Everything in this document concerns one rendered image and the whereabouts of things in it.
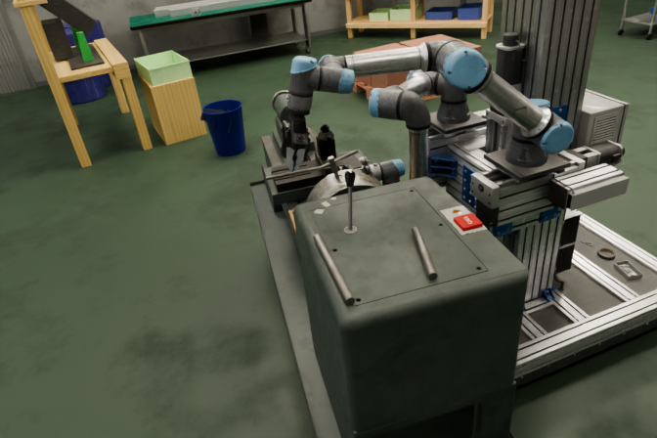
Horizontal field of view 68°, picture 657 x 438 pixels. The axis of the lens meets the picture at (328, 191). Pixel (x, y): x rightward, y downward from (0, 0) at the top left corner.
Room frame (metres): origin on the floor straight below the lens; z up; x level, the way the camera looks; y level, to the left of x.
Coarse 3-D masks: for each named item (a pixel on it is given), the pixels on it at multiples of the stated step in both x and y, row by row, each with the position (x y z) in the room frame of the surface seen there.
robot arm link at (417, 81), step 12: (420, 72) 2.12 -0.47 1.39; (432, 72) 2.13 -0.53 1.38; (408, 84) 1.97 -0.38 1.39; (420, 84) 2.04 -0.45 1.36; (432, 84) 2.10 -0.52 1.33; (372, 96) 1.82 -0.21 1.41; (384, 96) 1.79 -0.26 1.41; (396, 96) 1.77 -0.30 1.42; (420, 96) 2.10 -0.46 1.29; (372, 108) 1.80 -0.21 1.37; (384, 108) 1.77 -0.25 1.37; (396, 108) 1.74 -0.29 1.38
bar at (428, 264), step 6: (414, 228) 1.10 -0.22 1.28; (414, 234) 1.07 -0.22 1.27; (420, 234) 1.07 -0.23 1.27; (420, 240) 1.04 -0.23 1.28; (420, 246) 1.01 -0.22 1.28; (420, 252) 0.99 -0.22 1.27; (426, 252) 0.98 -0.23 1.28; (426, 258) 0.96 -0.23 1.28; (426, 264) 0.94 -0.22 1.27; (432, 264) 0.93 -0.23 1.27; (426, 270) 0.92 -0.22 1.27; (432, 270) 0.91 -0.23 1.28; (432, 276) 0.90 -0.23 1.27
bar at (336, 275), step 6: (318, 234) 1.12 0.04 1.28; (318, 240) 1.09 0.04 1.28; (318, 246) 1.07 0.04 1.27; (324, 246) 1.05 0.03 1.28; (324, 252) 1.03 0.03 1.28; (324, 258) 1.01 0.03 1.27; (330, 258) 1.00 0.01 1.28; (330, 264) 0.98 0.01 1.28; (330, 270) 0.96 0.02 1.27; (336, 270) 0.95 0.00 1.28; (336, 276) 0.93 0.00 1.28; (336, 282) 0.91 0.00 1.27; (342, 282) 0.90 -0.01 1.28; (342, 288) 0.88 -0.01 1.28; (348, 288) 0.88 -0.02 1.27; (342, 294) 0.87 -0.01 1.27; (348, 294) 0.86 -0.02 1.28; (348, 300) 0.85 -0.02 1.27; (354, 300) 0.85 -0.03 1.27
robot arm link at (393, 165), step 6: (384, 162) 1.82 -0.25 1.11; (390, 162) 1.82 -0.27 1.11; (396, 162) 1.82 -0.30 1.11; (402, 162) 1.82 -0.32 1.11; (384, 168) 1.79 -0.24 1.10; (390, 168) 1.79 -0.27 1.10; (396, 168) 1.80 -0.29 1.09; (402, 168) 1.80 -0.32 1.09; (384, 174) 1.78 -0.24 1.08; (390, 174) 1.79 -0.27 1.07; (396, 174) 1.79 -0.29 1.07; (402, 174) 1.80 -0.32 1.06; (384, 180) 1.80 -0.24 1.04; (390, 180) 1.79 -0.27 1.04; (396, 180) 1.79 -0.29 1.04
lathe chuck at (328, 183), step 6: (330, 174) 1.55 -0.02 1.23; (342, 174) 1.53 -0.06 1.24; (360, 174) 1.53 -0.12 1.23; (324, 180) 1.53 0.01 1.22; (330, 180) 1.51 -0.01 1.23; (342, 180) 1.48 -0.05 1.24; (366, 180) 1.49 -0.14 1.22; (372, 180) 1.51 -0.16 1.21; (318, 186) 1.52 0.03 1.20; (324, 186) 1.50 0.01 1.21; (330, 186) 1.47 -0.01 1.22; (312, 192) 1.52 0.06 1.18; (318, 192) 1.49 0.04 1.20; (324, 192) 1.46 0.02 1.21; (312, 198) 1.49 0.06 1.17; (318, 198) 1.46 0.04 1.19
